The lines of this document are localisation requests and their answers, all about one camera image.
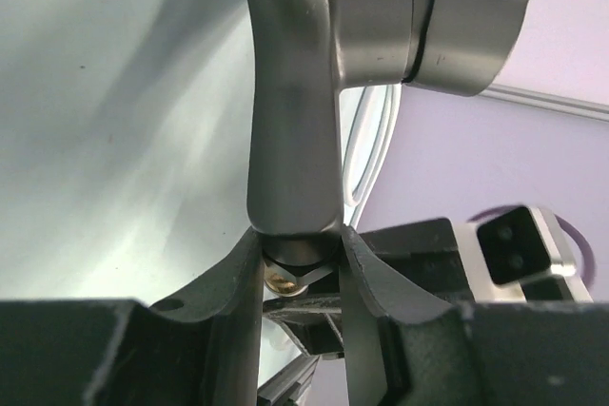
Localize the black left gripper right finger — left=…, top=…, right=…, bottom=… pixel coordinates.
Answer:
left=339, top=228, right=608, bottom=405

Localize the dark grey faucet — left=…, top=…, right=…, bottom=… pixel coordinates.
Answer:
left=247, top=0, right=530, bottom=291

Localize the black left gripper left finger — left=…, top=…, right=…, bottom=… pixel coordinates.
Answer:
left=1, top=231, right=263, bottom=405

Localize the white flexible hose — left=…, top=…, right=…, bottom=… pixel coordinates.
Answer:
left=342, top=84, right=403, bottom=345

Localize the right aluminium corner post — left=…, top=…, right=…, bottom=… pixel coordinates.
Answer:
left=480, top=85, right=609, bottom=122

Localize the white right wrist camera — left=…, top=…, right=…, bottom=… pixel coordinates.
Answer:
left=453, top=204, right=596, bottom=302

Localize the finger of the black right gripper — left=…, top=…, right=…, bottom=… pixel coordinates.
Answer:
left=263, top=294, right=344, bottom=357

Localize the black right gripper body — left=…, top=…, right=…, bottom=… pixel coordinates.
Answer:
left=304, top=217, right=477, bottom=364

